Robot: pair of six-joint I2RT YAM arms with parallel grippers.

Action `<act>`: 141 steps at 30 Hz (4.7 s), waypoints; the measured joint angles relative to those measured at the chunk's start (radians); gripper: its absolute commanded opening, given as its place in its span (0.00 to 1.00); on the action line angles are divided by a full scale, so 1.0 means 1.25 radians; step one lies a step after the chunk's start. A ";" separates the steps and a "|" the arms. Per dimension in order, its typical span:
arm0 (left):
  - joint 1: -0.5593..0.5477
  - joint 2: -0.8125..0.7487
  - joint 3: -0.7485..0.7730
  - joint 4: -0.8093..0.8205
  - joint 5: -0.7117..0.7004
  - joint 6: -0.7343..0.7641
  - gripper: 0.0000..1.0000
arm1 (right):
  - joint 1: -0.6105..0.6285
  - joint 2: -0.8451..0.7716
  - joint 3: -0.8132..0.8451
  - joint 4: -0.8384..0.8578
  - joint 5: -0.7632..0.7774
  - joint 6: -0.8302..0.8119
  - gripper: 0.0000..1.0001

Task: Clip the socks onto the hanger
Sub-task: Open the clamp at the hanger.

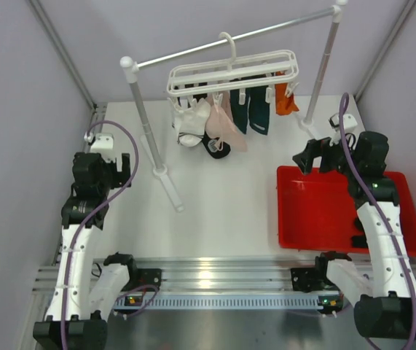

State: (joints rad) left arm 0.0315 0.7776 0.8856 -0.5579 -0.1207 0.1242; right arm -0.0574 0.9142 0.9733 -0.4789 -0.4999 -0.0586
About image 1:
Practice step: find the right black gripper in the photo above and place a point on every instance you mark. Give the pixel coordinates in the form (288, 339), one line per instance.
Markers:
(315, 148)

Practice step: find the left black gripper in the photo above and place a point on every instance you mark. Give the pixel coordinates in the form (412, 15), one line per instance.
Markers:
(119, 177)

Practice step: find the white clip sock hanger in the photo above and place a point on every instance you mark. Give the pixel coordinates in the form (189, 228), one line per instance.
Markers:
(233, 73)

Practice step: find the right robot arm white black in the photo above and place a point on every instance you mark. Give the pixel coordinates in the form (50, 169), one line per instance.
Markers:
(384, 306)

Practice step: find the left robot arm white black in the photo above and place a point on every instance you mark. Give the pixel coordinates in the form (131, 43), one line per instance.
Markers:
(77, 317)

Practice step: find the red plastic tray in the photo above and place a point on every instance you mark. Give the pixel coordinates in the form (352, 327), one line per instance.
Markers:
(316, 212)

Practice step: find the orange sock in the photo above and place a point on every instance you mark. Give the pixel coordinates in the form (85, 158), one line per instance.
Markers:
(284, 99)

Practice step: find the dark teal sock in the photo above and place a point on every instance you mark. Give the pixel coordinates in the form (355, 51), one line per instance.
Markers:
(259, 110)
(239, 111)

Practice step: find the white sock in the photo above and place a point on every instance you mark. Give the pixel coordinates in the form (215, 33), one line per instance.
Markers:
(189, 124)

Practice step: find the pink sock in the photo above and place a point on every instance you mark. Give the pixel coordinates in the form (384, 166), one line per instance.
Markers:
(220, 123)

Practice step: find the black sock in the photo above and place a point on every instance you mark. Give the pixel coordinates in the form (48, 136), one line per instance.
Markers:
(216, 148)

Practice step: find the white metal drying rack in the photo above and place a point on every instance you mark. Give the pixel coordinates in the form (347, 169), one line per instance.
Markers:
(131, 69)

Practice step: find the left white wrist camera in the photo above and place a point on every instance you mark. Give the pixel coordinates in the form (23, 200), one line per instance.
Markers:
(102, 144)

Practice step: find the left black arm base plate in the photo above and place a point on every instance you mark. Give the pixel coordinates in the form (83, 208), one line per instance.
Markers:
(148, 276)

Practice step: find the aluminium rail frame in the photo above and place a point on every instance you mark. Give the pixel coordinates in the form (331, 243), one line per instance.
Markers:
(222, 275)

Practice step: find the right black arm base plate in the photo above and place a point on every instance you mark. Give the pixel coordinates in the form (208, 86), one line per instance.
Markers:
(305, 279)

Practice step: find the grey slotted cable duct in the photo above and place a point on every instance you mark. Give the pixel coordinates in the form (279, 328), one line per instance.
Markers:
(231, 302)

